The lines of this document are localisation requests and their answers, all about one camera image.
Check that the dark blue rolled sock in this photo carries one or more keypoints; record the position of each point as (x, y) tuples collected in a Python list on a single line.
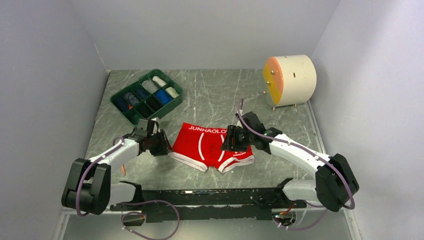
[(121, 104)]

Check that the cream round cabinet orange front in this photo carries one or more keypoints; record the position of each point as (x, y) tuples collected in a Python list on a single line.
[(288, 80)]

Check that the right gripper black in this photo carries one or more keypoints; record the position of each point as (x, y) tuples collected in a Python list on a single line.
[(233, 145)]

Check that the navy blue rolled sock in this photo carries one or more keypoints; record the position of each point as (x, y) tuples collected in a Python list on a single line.
[(142, 93)]

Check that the cream rolled sock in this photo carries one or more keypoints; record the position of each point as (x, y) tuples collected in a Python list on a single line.
[(172, 92)]

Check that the dark striped rolled sock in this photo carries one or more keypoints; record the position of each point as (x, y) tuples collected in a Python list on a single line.
[(131, 98)]

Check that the red white underwear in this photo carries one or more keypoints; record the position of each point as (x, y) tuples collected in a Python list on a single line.
[(200, 148)]

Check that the white rolled sock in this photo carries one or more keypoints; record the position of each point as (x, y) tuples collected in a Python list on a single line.
[(159, 82)]

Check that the grey striped rolled sock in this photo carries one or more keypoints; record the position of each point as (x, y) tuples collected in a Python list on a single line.
[(150, 86)]

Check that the green compartment organizer tray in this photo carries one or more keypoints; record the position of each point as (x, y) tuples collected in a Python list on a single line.
[(153, 95)]

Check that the bright blue rolled sock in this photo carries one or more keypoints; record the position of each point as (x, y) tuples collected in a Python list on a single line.
[(163, 96)]

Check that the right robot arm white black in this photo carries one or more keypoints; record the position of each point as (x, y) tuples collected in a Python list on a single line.
[(334, 183)]

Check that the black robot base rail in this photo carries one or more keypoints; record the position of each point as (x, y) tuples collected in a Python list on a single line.
[(231, 203)]

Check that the black rolled sock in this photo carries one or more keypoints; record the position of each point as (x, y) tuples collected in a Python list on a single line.
[(154, 103)]

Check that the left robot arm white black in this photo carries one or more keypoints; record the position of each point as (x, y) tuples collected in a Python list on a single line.
[(89, 188)]

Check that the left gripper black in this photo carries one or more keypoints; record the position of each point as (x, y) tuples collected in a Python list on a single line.
[(165, 146)]

